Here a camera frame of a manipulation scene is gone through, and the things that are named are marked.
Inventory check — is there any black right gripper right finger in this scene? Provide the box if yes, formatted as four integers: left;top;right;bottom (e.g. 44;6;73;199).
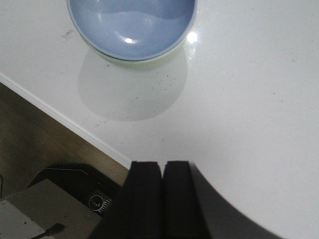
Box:
162;161;285;239

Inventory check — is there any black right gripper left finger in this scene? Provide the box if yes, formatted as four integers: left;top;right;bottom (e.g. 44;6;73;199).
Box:
88;161;162;239

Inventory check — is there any green bowl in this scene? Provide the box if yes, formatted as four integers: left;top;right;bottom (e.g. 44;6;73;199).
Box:
82;38;186;70

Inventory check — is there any blue bowl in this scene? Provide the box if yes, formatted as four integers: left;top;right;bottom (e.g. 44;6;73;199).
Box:
66;0;197;61

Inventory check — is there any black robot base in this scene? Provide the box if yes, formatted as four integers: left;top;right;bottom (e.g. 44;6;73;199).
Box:
29;164;120;216

